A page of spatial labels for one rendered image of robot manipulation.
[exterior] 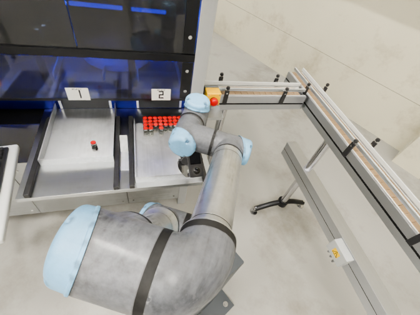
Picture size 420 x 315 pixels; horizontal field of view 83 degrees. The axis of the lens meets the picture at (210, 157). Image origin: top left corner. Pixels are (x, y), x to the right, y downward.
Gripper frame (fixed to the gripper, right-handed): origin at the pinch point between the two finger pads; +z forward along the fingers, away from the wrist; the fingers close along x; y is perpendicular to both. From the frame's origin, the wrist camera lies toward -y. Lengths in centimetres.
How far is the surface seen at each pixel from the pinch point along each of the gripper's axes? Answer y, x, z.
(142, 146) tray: 20.4, 16.7, 3.3
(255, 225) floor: 13, -64, 92
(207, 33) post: 39, -10, -39
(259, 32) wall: 288, -160, 54
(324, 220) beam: -10, -84, 43
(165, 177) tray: 1.5, 8.4, 1.3
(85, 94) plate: 39, 38, -10
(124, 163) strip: 11.6, 23.9, 3.4
